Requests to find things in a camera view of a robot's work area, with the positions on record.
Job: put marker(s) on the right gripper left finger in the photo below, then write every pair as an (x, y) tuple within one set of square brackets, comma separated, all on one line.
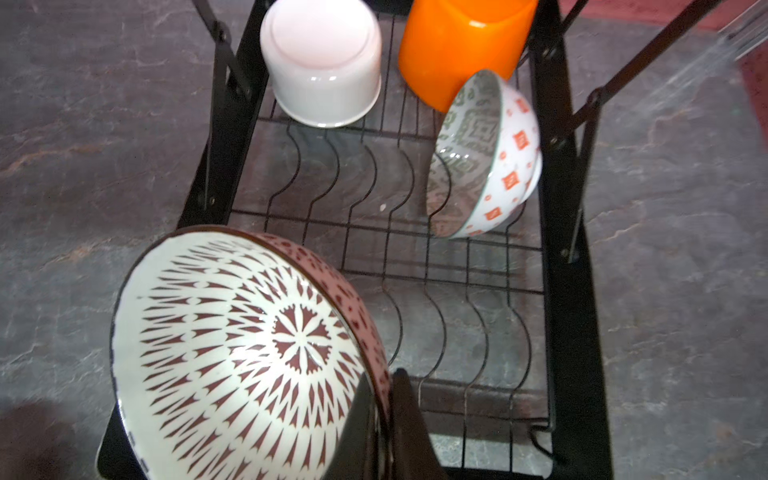
[(356, 455)]

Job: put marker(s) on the black wire dish rack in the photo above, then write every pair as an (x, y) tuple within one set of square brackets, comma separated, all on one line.
[(497, 330)]

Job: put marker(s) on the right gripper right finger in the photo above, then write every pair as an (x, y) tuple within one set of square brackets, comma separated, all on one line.
[(413, 454)]

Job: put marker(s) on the orange plastic bowl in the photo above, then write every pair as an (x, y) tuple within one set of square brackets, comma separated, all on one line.
[(445, 42)]

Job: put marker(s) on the green patterned ceramic bowl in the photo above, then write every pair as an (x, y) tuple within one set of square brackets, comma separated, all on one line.
[(487, 159)]

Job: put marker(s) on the red patterned bowl underneath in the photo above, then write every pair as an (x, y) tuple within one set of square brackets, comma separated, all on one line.
[(240, 356)]

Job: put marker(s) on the white pink bowl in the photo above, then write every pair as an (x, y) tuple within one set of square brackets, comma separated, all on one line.
[(324, 59)]

